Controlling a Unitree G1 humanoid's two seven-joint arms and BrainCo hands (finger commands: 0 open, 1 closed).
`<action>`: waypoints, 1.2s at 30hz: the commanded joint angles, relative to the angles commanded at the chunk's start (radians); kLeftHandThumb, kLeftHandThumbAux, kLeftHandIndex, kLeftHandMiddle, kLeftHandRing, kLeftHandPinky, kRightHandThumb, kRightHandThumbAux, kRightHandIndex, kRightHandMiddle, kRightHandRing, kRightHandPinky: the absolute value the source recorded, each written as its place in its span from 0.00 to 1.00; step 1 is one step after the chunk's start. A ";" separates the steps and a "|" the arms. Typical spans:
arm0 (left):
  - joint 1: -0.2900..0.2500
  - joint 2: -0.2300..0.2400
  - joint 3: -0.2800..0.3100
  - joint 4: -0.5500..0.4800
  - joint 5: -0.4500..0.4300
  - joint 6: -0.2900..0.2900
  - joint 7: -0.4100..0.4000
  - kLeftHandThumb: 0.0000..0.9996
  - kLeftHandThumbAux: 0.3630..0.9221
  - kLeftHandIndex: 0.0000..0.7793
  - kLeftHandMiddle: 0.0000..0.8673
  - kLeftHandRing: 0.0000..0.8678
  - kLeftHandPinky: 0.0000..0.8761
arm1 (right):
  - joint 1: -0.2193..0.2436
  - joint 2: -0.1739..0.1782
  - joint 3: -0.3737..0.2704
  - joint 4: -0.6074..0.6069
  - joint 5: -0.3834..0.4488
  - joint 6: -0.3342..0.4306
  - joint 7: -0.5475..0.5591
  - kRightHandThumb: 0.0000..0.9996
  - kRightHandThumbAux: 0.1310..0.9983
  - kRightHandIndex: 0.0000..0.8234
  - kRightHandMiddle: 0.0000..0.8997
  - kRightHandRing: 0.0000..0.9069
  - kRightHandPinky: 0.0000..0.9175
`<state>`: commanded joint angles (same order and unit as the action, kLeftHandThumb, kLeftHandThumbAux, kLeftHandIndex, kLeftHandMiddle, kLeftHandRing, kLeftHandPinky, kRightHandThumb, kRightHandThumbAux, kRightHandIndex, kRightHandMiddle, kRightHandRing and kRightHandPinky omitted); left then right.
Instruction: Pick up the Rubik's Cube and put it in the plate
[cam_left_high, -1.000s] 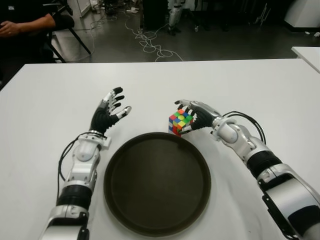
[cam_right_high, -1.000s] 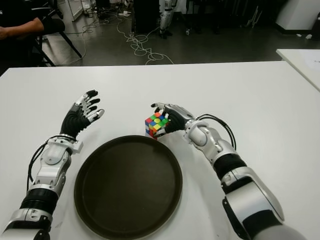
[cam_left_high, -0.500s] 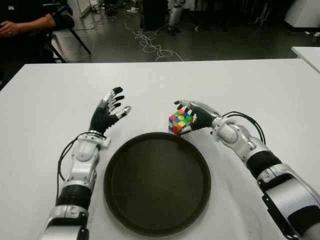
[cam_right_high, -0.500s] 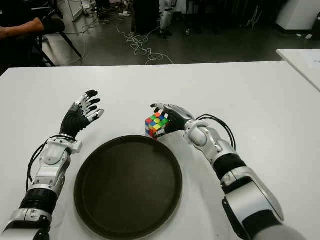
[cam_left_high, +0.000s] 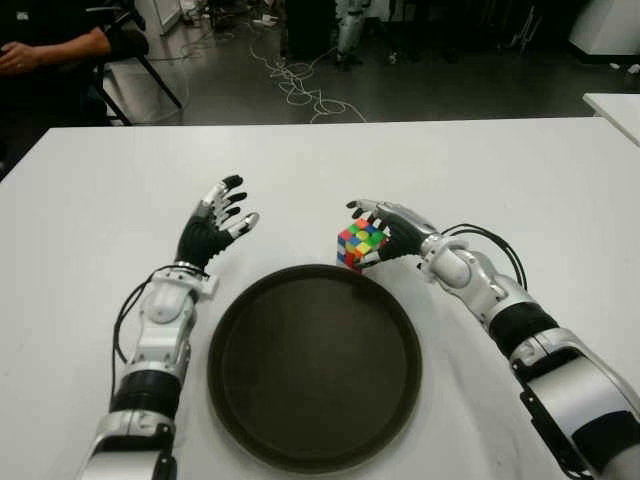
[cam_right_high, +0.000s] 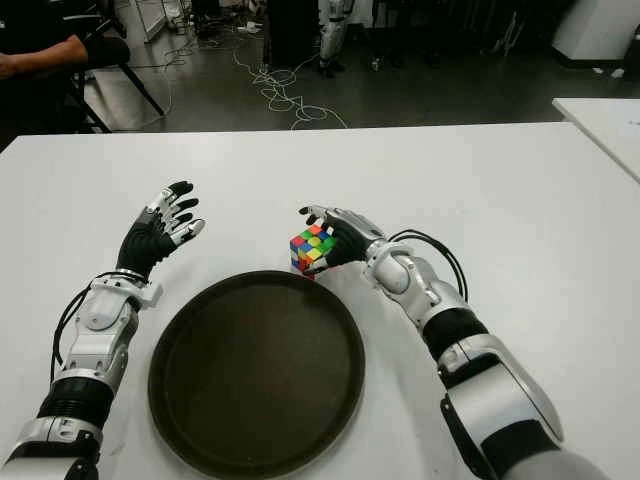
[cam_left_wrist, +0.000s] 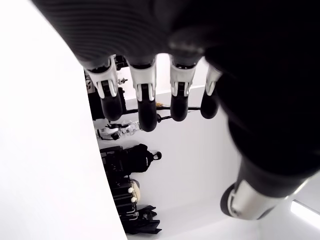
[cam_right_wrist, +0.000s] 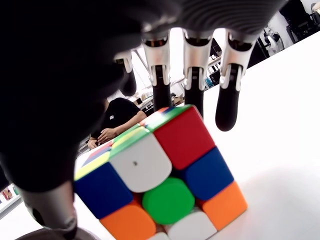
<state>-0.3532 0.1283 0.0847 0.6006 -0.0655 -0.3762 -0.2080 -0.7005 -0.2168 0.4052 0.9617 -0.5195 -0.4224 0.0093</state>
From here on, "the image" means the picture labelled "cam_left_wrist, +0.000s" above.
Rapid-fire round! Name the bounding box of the white and black machine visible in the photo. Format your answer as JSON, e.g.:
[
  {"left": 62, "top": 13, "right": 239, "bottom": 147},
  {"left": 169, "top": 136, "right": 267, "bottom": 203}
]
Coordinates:
[{"left": 96, "top": 118, "right": 140, "bottom": 141}]

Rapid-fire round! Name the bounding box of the beige round bag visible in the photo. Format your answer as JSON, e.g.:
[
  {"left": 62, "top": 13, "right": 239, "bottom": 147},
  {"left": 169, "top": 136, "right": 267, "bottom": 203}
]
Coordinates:
[{"left": 128, "top": 178, "right": 141, "bottom": 202}]

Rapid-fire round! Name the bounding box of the black backpack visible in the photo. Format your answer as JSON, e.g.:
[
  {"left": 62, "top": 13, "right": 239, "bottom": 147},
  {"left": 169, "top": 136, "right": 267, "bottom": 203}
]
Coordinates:
[{"left": 122, "top": 143, "right": 163, "bottom": 176}]

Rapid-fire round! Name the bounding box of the robot left hand black silver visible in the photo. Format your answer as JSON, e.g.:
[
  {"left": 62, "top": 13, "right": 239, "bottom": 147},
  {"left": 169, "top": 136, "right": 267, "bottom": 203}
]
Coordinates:
[{"left": 31, "top": 0, "right": 320, "bottom": 221}]

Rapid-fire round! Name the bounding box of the black folded fabric bag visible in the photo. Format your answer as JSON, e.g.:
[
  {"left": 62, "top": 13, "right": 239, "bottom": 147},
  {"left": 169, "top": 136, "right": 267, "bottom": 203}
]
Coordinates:
[{"left": 134, "top": 204, "right": 162, "bottom": 236}]

